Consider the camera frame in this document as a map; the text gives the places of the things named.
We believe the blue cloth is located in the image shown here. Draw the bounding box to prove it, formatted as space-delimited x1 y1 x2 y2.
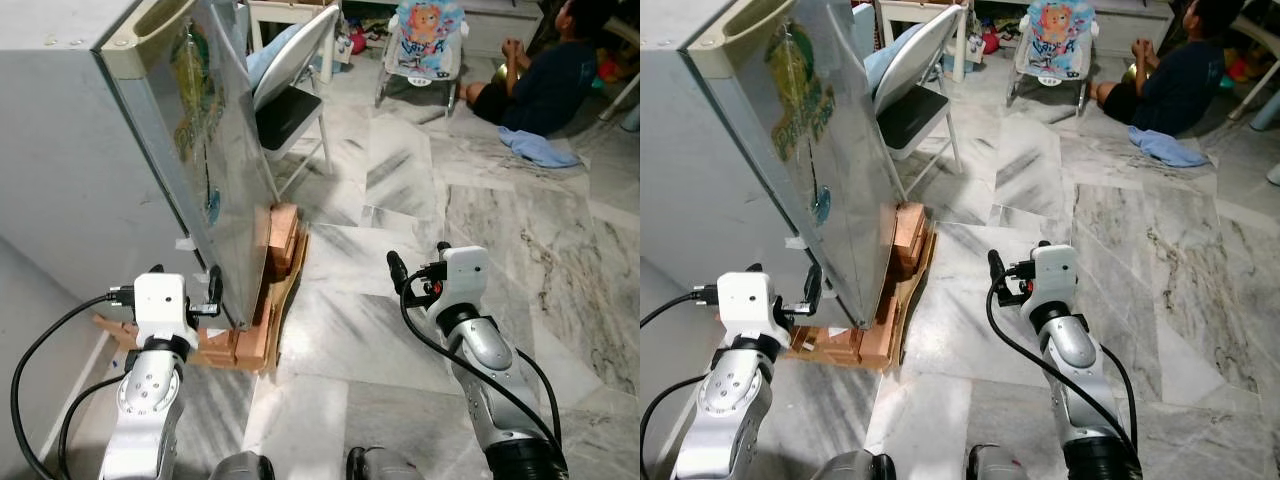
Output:
1129 125 1212 170
497 125 584 170

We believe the small grey fridge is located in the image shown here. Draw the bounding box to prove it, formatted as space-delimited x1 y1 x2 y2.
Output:
0 0 243 333
640 0 861 331

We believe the white furniture leg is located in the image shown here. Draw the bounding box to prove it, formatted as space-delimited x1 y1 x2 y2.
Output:
1228 52 1280 123
598 72 641 127

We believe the silver fridge door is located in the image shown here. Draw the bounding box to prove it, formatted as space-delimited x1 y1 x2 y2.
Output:
95 0 284 332
685 0 907 330

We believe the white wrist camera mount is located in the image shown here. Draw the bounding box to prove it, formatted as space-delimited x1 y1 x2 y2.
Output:
133 271 198 328
714 269 788 338
438 245 492 313
1029 243 1080 308

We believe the light blue cushion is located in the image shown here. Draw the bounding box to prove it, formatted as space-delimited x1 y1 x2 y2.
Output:
864 20 923 97
246 24 303 89

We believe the white table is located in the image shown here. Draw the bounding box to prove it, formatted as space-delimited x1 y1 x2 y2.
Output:
877 0 973 83
246 0 343 83

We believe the white cabinet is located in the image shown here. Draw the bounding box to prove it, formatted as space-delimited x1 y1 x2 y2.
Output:
1095 0 1179 53
460 0 549 59

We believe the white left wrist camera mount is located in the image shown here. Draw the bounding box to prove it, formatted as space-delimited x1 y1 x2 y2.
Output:
133 271 198 328
714 269 788 338

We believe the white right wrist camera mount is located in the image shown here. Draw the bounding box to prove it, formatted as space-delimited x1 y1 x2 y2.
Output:
438 245 492 313
1029 243 1080 308

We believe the seated person in dark shirt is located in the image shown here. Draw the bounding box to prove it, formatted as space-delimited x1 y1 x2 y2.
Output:
459 0 623 138
1091 0 1248 138

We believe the grey right robot leg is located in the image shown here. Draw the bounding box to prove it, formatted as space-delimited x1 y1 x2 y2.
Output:
344 446 423 480
966 444 1041 480

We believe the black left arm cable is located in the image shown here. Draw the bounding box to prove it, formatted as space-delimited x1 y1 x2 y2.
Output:
640 284 721 333
10 287 137 480
57 374 132 480
640 382 703 479

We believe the grey robot leg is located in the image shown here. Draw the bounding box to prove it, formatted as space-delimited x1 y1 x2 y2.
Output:
812 449 897 480
966 444 1041 480
208 450 277 480
344 446 423 480

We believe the white folding chair black seat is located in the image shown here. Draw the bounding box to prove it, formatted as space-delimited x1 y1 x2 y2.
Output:
250 4 343 179
870 4 968 179

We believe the blue baby bouncer seat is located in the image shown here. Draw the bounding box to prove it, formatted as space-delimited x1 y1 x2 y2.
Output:
374 0 468 108
1007 0 1101 108

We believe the green yellow door sticker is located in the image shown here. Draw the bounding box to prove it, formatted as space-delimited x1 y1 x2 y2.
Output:
764 20 838 227
168 20 228 227

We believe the wooden base board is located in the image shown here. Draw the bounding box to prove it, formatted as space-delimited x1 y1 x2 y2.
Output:
93 224 312 377
788 224 939 374

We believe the grey left robot leg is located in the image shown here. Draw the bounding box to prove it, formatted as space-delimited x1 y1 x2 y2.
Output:
208 450 277 480
812 449 897 480

